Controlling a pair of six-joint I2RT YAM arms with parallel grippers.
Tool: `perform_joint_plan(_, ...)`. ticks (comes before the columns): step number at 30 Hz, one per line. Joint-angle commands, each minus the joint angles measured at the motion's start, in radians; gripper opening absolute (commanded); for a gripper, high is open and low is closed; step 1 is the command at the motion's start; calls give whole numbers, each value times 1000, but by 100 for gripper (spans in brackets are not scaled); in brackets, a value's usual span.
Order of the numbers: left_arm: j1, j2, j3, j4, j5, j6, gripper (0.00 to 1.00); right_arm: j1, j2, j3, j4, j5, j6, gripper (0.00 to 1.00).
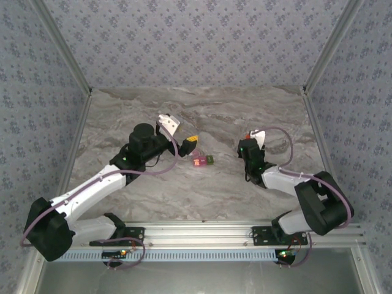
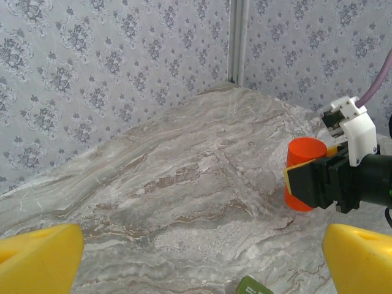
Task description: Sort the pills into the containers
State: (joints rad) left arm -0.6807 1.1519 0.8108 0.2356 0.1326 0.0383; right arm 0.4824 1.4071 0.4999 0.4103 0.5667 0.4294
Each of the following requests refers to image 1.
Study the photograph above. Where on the orange pill bottle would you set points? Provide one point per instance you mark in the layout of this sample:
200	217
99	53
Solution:
248	135

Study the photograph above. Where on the green pill box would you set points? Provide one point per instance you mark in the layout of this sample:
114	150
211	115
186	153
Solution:
209	159

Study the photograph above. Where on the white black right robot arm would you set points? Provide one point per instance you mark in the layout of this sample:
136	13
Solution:
321	205

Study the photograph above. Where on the small circuit board green light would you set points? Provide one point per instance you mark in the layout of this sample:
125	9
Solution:
286	254
114	253

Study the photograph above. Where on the grey metal panel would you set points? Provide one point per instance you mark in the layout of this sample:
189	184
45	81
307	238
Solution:
199	278

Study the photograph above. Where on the aluminium table side rail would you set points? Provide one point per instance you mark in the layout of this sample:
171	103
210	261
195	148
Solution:
73	147
324	153

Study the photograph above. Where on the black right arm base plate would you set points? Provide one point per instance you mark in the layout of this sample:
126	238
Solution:
263	235

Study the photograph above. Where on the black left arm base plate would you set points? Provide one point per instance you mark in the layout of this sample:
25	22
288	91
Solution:
136	234

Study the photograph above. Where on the aluminium mounting rail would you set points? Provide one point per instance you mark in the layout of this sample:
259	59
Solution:
199	232

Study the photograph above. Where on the aluminium frame post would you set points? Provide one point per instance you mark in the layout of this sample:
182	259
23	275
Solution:
61	46
333	46

